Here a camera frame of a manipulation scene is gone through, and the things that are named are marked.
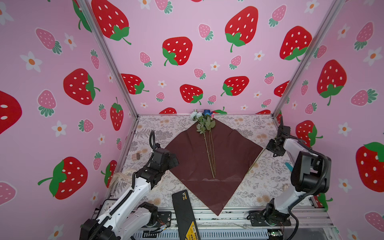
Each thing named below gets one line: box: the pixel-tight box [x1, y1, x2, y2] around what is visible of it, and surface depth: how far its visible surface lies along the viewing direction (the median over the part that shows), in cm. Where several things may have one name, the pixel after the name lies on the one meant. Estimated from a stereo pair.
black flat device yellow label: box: [172, 189, 201, 240], surface depth 75 cm
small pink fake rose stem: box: [210, 113, 216, 178], surface depth 108 cm
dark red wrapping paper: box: [165, 119, 264, 216], surface depth 96 cm
